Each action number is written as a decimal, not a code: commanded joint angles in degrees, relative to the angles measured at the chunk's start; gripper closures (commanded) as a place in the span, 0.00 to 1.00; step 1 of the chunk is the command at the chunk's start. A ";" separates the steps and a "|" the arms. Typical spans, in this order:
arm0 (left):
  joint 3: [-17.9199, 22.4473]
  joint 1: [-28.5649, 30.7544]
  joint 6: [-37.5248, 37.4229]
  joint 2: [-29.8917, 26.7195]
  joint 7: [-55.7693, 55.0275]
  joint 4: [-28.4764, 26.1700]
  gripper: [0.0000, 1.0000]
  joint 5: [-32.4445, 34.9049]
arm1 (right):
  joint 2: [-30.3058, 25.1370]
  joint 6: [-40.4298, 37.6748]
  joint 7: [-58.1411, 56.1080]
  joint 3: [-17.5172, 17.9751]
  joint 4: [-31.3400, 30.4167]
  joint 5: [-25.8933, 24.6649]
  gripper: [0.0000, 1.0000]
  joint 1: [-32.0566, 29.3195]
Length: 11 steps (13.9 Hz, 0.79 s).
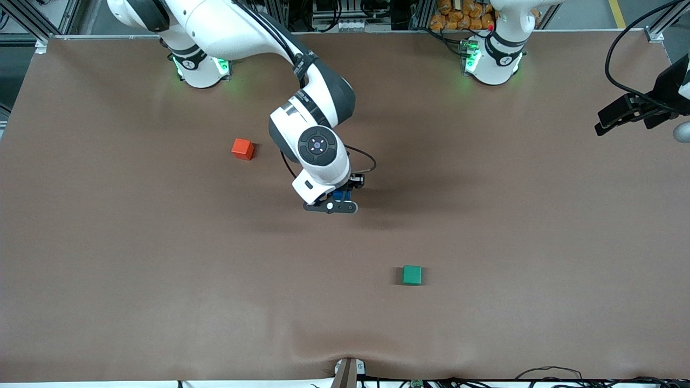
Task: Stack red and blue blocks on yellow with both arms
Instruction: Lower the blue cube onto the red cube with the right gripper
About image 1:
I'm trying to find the orange cube block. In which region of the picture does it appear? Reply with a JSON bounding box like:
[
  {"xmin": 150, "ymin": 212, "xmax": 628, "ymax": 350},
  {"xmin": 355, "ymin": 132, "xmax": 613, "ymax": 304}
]
[{"xmin": 231, "ymin": 138, "xmax": 255, "ymax": 161}]

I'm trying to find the brown table mat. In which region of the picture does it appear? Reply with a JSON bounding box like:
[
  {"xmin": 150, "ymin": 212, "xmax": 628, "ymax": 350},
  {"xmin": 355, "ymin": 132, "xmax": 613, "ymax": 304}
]
[{"xmin": 0, "ymin": 30, "xmax": 690, "ymax": 383}]

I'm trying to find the bag of orange packets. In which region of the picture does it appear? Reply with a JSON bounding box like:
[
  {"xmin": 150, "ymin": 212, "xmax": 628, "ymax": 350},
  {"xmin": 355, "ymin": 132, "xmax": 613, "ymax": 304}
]
[{"xmin": 429, "ymin": 0, "xmax": 496, "ymax": 31}]

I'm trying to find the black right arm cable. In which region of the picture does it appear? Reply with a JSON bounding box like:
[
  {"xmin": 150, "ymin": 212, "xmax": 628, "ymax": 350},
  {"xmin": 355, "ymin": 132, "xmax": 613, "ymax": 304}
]
[{"xmin": 280, "ymin": 144, "xmax": 377, "ymax": 181}]

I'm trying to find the aluminium frame profile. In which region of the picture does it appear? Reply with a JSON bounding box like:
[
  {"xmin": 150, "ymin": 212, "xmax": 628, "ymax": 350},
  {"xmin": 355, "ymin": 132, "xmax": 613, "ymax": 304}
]
[
  {"xmin": 0, "ymin": 0, "xmax": 81, "ymax": 41},
  {"xmin": 645, "ymin": 0, "xmax": 690, "ymax": 43}
]

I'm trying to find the aluminium frame post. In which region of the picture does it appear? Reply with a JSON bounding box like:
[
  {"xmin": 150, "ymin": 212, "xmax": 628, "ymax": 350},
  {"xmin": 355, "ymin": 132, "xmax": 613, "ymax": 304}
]
[
  {"xmin": 270, "ymin": 0, "xmax": 289, "ymax": 32},
  {"xmin": 412, "ymin": 0, "xmax": 432, "ymax": 30}
]

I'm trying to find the black floor cable bundle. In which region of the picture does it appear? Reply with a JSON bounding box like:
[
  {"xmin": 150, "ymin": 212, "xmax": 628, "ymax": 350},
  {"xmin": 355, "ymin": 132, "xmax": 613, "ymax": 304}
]
[{"xmin": 515, "ymin": 366, "xmax": 690, "ymax": 388}]

